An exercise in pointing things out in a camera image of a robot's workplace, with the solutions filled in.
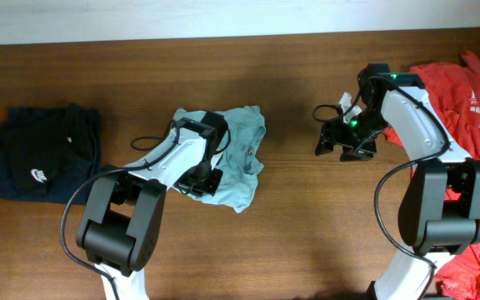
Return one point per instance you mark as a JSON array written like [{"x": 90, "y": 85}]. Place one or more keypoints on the red t-shirt with print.
[{"x": 454, "y": 91}]

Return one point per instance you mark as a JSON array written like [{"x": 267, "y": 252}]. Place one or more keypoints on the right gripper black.
[{"x": 332, "y": 132}]

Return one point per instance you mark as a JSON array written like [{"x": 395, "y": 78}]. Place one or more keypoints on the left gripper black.
[{"x": 210, "y": 186}]

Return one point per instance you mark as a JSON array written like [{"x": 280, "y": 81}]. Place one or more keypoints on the light blue grey t-shirt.
[{"x": 239, "y": 163}]

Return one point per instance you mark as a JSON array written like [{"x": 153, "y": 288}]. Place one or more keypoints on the folded black Nike garment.
[{"x": 46, "y": 154}]

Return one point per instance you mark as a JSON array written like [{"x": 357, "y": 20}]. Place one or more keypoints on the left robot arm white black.
[{"x": 122, "y": 218}]

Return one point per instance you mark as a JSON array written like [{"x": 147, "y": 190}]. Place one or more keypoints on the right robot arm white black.
[{"x": 439, "y": 215}]

